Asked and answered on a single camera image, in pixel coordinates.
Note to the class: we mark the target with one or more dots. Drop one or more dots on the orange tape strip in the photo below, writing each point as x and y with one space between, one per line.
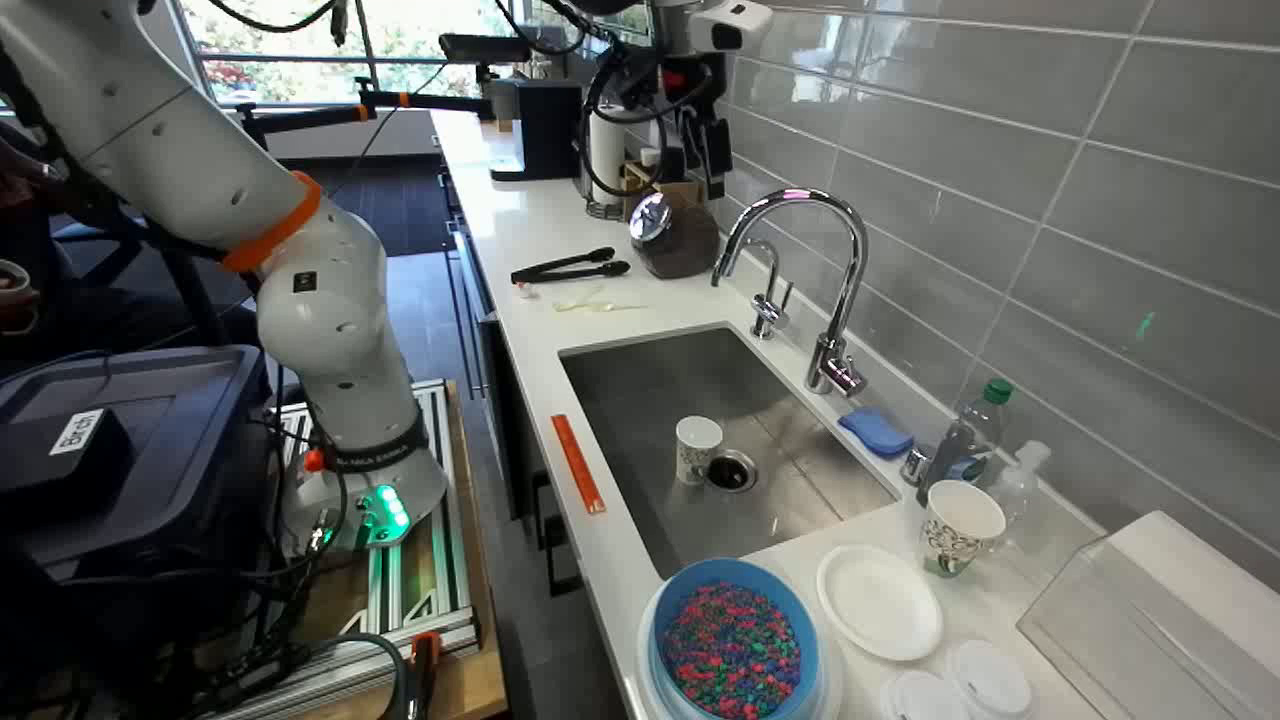
577 460

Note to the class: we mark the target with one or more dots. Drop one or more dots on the white paper cup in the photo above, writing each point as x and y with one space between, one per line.
699 446

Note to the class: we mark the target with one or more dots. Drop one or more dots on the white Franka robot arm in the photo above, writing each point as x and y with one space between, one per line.
333 304

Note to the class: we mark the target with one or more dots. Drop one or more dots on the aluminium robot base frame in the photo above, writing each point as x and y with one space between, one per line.
424 584

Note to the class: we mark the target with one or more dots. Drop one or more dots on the green-capped soap bottle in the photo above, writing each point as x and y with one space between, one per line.
969 441

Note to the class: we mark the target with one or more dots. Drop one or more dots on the white plastic fork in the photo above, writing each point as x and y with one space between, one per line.
592 304

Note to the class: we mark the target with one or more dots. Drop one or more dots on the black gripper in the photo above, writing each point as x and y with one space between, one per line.
684 120

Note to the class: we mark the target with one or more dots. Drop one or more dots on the stainless steel sink basin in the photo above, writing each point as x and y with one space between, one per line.
642 400

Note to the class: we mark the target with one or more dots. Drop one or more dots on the seated person in dark clothes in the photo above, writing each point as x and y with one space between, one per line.
18 200

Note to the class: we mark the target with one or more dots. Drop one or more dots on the small chrome faucet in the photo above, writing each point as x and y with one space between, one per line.
768 290

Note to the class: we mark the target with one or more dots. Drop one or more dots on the white mug on counter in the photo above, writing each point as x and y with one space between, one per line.
963 525

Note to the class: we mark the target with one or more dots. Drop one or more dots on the white paper towel roll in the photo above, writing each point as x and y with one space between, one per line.
604 163

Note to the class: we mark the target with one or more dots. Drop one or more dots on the clear white-capped bottle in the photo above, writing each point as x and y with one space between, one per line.
1023 480

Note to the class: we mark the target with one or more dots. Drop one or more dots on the white round plate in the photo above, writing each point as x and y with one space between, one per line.
883 600

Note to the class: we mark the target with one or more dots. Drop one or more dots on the blue sponge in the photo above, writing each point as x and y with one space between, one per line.
879 432

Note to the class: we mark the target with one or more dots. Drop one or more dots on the wooden base board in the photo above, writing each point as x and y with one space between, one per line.
468 667

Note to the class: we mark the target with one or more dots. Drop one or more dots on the dark plastic storage bin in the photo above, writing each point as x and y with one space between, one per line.
163 441

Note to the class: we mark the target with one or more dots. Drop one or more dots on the black box with white label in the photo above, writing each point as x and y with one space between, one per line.
63 460

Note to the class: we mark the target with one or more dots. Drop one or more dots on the blue bowl of colourful beads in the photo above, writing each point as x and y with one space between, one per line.
734 647

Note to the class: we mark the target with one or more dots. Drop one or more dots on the black coffee machine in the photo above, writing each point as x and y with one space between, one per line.
533 127

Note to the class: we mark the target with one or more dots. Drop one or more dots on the tall chrome gooseneck faucet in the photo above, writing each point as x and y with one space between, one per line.
842 266

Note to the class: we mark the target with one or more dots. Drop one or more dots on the clear plastic box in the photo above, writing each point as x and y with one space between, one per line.
1162 625

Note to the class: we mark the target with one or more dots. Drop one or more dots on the white round lid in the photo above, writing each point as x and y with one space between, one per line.
990 677
923 699

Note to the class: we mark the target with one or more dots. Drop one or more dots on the window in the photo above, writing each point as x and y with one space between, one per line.
401 42

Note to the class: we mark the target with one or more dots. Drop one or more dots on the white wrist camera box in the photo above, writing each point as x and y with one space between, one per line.
730 21

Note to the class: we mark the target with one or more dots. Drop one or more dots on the black sink drain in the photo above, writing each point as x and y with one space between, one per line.
730 468

